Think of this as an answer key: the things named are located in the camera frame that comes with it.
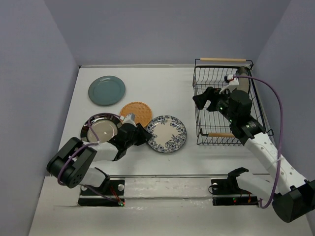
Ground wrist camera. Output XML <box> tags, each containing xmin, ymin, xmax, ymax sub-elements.
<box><xmin>120</xmin><ymin>113</ymin><xmax>136</xmax><ymax>127</ymax></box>
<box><xmin>219</xmin><ymin>74</ymin><xmax>239</xmax><ymax>94</ymax></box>

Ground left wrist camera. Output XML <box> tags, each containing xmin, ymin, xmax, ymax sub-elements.
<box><xmin>120</xmin><ymin>113</ymin><xmax>136</xmax><ymax>127</ymax></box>

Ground teal ceramic plate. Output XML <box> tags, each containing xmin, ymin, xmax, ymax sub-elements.
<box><xmin>88</xmin><ymin>76</ymin><xmax>126</xmax><ymax>106</ymax></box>

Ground striped rim beige plate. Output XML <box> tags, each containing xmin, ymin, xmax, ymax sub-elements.
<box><xmin>235</xmin><ymin>66</ymin><xmax>251</xmax><ymax>93</ymax></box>

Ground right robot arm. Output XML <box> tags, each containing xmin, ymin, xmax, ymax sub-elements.
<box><xmin>193</xmin><ymin>87</ymin><xmax>315</xmax><ymax>223</ymax></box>

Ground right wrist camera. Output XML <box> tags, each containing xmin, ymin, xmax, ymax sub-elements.
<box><xmin>219</xmin><ymin>74</ymin><xmax>239</xmax><ymax>94</ymax></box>

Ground woven bamboo plate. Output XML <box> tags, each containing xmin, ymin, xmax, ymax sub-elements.
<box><xmin>120</xmin><ymin>102</ymin><xmax>153</xmax><ymax>127</ymax></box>

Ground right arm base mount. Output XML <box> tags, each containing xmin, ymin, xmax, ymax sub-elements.
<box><xmin>208</xmin><ymin>178</ymin><xmax>259</xmax><ymax>207</ymax></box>

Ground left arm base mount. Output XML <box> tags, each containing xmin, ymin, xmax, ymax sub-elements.
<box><xmin>77</xmin><ymin>178</ymin><xmax>125</xmax><ymax>207</ymax></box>

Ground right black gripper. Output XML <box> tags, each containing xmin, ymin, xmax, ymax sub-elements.
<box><xmin>192</xmin><ymin>87</ymin><xmax>236</xmax><ymax>123</ymax></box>

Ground black wire dish rack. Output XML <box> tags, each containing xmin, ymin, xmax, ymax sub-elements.
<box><xmin>192</xmin><ymin>58</ymin><xmax>274</xmax><ymax>146</ymax></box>

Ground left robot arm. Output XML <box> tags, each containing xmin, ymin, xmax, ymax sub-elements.
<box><xmin>46</xmin><ymin>123</ymin><xmax>153</xmax><ymax>194</ymax></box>

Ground blue floral plate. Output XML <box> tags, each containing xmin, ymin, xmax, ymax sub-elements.
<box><xmin>146</xmin><ymin>115</ymin><xmax>187</xmax><ymax>154</ymax></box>

